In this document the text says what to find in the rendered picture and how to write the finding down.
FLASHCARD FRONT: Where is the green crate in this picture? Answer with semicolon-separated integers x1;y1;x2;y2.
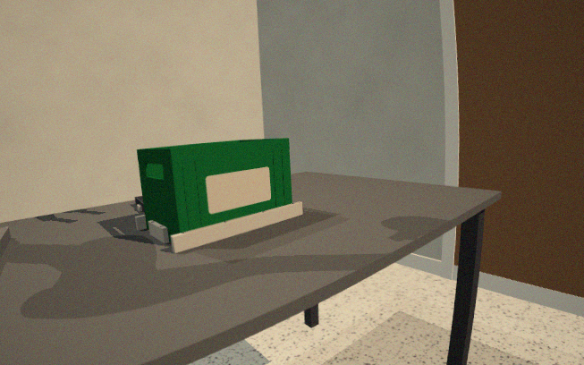
141;138;292;242

